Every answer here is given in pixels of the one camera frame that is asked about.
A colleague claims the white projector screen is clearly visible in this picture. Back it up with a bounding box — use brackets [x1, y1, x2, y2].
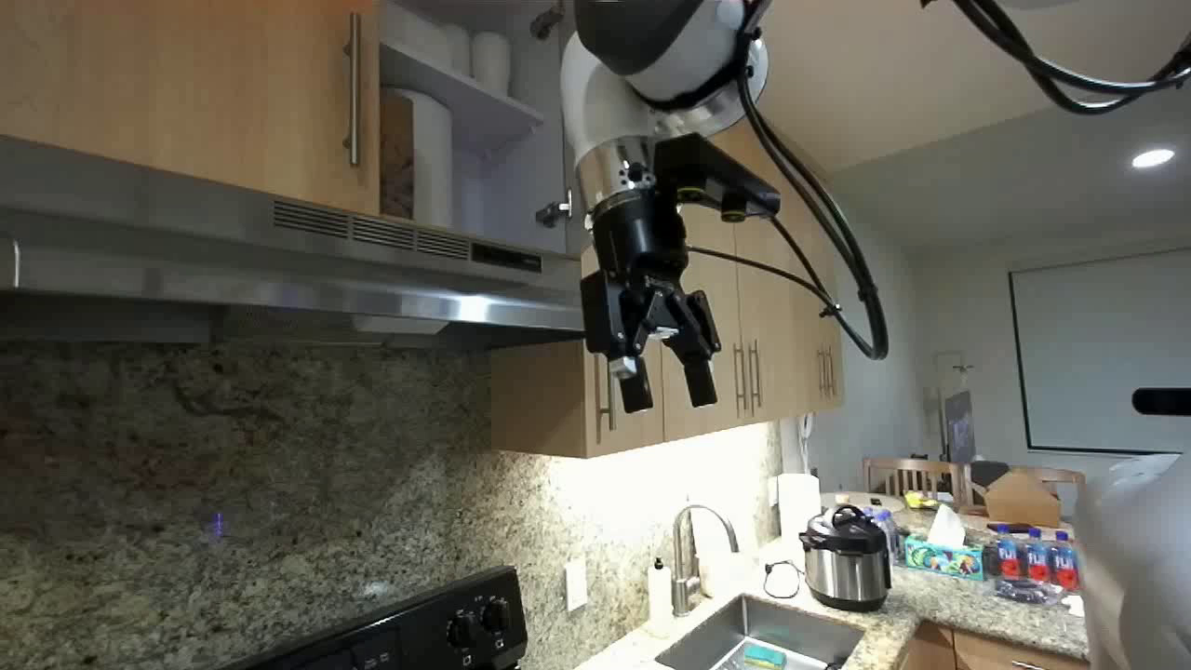
[1004, 245, 1191, 457]

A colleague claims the water bottle with red label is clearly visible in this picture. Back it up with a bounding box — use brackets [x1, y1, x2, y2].
[1050, 528, 1085, 595]
[985, 524, 1024, 590]
[1021, 528, 1055, 590]

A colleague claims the teal tissue box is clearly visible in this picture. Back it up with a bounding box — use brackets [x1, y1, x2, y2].
[897, 504, 989, 583]

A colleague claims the blue green sponge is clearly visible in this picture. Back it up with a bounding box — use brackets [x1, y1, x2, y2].
[737, 638, 797, 670]

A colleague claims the brown cardboard box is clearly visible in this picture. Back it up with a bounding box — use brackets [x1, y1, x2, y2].
[377, 85, 422, 225]

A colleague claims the steel bar door handle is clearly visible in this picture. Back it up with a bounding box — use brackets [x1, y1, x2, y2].
[341, 11, 370, 170]

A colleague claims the small white paper roll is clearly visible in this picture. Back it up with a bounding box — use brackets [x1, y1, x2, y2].
[466, 31, 519, 100]

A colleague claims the steel electric pressure cooker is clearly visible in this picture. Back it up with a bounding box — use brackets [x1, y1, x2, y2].
[797, 499, 897, 614]

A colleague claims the white countertop paper towel roll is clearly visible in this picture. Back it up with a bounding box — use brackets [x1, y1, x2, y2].
[773, 471, 827, 547]

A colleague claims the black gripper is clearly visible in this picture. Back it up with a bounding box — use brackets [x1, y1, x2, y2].
[576, 193, 727, 417]

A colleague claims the chrome kitchen faucet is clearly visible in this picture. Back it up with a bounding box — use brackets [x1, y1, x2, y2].
[668, 499, 745, 621]

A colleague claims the black cooker power cord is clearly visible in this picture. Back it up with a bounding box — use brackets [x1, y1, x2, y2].
[761, 554, 808, 602]

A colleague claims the wooden wall cabinet row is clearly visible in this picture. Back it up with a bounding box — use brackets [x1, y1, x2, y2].
[483, 124, 848, 463]

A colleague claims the white wall outlet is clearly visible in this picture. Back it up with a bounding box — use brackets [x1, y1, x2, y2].
[561, 554, 591, 617]

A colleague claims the black electric stove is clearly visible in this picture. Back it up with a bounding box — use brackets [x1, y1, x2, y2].
[227, 565, 531, 670]

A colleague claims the stainless steel sink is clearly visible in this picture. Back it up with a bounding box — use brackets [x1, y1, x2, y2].
[653, 593, 872, 670]

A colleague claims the white soap dispenser bottle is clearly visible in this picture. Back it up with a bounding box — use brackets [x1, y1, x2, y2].
[645, 550, 676, 627]

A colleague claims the stainless steel range hood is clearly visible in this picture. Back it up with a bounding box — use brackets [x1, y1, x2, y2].
[0, 133, 587, 343]

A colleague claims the black bar shaped object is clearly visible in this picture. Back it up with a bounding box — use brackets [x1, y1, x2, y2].
[1129, 385, 1191, 421]

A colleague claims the wooden base cabinet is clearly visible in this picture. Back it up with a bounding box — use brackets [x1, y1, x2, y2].
[889, 617, 1096, 670]

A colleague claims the white cabinet shelf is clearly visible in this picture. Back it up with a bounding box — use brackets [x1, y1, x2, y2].
[377, 42, 550, 162]

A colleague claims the white fabric shape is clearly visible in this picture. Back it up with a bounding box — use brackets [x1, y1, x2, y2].
[1070, 449, 1191, 670]

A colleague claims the dark wall frame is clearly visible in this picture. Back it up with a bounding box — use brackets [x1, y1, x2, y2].
[938, 386, 982, 466]

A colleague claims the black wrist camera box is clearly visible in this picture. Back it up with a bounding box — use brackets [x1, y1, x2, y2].
[653, 129, 786, 225]

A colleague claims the clear plastic bottle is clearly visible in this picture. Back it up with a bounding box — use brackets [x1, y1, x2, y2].
[865, 497, 900, 550]

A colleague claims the wooden hood cabinet door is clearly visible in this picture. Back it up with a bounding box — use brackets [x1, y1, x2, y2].
[541, 0, 591, 260]
[0, 0, 385, 220]

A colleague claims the round tan chair back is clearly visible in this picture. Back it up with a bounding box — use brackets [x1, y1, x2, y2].
[982, 466, 1070, 531]

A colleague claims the large white paper towel roll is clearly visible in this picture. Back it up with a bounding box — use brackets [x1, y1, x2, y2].
[407, 85, 458, 234]

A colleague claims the black cable bundle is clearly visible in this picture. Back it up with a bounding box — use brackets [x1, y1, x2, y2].
[923, 0, 1191, 118]
[685, 61, 894, 366]

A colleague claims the wooden chair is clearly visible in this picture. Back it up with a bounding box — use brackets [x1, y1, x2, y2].
[865, 454, 979, 515]

